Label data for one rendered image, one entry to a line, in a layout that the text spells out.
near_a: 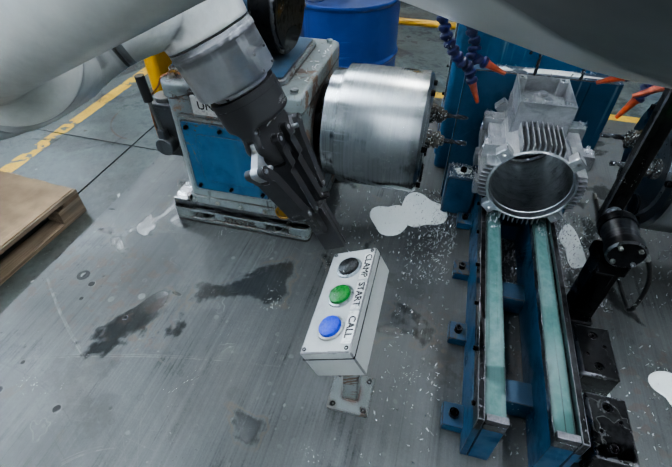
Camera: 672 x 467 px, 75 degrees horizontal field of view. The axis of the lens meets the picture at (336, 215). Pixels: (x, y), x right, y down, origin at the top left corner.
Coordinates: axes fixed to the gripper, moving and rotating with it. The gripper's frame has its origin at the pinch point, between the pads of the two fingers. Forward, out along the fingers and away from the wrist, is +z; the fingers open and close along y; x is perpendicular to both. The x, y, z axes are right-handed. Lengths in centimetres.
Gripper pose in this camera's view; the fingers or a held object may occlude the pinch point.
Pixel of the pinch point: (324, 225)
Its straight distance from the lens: 56.9
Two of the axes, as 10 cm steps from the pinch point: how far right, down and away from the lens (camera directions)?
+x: -8.7, 1.7, 4.6
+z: 4.3, 7.4, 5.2
